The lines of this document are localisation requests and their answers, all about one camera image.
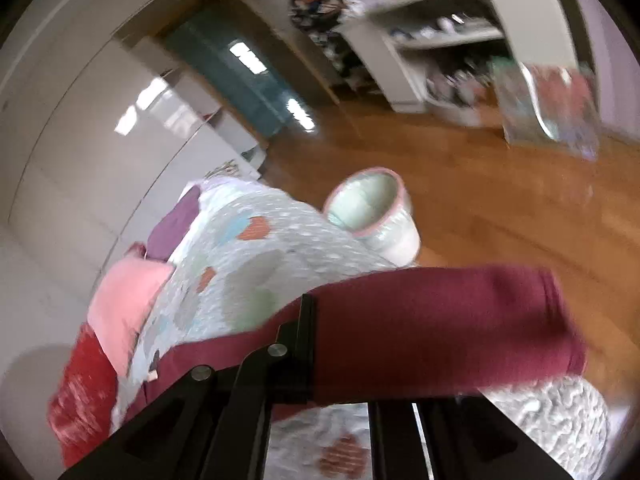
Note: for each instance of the pink pillow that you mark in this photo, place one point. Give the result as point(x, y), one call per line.
point(125, 305)

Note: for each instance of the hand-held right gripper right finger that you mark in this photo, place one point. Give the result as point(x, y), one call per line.
point(395, 440)

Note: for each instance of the maroon garment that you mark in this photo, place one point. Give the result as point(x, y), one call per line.
point(425, 330)

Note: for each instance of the red pillow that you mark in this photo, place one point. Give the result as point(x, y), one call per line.
point(85, 400)

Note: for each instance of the purple pillow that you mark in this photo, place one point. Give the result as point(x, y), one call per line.
point(172, 230)

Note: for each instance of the teal door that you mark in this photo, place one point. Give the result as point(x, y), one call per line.
point(235, 80)

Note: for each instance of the white shelf unit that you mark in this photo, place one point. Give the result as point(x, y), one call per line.
point(535, 25)

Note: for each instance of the heart printed blanket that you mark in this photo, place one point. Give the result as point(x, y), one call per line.
point(260, 260)

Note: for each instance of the white glossy wardrobe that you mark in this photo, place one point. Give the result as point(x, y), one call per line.
point(100, 160)

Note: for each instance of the white basket with pink rim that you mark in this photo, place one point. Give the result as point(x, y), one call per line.
point(395, 240)

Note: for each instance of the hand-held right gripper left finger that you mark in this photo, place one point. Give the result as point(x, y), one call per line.
point(300, 350)

